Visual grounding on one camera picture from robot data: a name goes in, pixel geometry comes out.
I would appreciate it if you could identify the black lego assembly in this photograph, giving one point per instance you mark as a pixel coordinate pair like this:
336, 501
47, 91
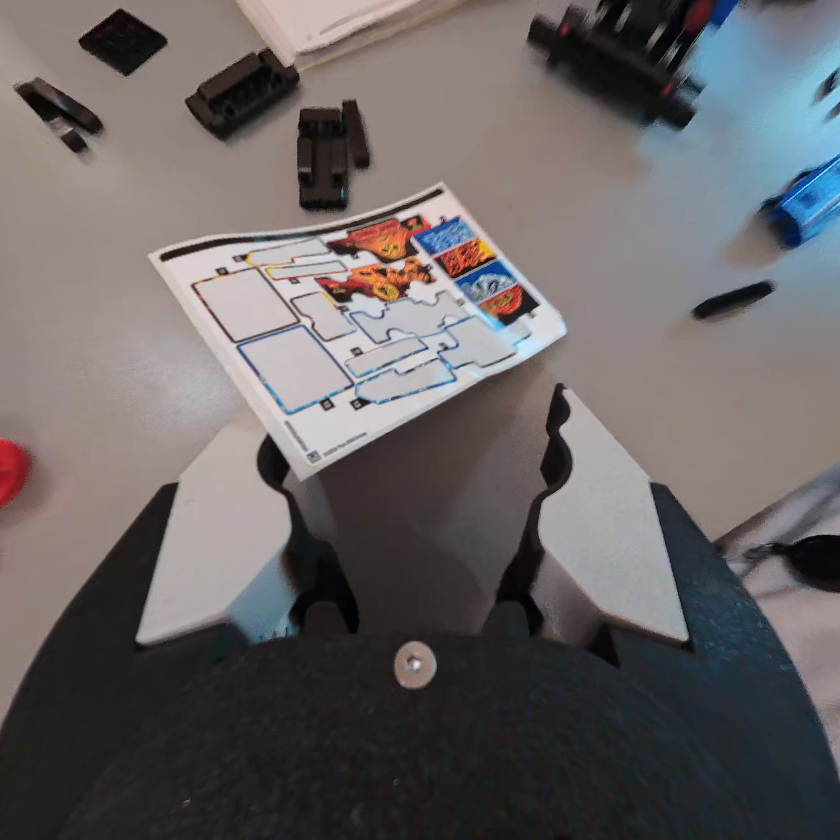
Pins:
325, 157

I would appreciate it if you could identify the printed sticker sheet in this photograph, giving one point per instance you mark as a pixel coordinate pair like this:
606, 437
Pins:
295, 367

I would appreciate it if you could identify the blue black lego vehicle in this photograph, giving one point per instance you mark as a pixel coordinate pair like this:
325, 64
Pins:
617, 59

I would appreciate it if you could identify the blue curved lego panel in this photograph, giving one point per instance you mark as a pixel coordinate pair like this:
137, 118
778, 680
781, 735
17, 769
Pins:
810, 200

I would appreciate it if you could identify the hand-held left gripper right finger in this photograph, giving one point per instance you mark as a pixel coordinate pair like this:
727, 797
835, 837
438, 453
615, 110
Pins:
610, 525

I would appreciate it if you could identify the black long lego piece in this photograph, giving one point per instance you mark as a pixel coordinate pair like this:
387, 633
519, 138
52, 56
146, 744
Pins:
56, 108

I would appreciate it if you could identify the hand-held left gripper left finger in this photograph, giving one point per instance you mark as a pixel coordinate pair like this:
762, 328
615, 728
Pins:
210, 538

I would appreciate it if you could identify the white shirt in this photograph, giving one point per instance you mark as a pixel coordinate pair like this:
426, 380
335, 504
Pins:
797, 630

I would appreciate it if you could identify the black badge reel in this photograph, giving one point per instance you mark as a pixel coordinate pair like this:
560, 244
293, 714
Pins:
817, 558

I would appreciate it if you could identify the white instruction booklet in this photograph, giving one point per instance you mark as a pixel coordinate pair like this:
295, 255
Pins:
341, 23

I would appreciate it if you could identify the red lego piece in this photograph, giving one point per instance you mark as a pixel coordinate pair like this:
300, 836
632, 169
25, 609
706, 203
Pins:
12, 472

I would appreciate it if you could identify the black square lego plate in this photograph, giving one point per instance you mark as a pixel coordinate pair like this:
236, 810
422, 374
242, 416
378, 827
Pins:
121, 40

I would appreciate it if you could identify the black lego brick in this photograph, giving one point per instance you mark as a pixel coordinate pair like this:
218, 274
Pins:
239, 92

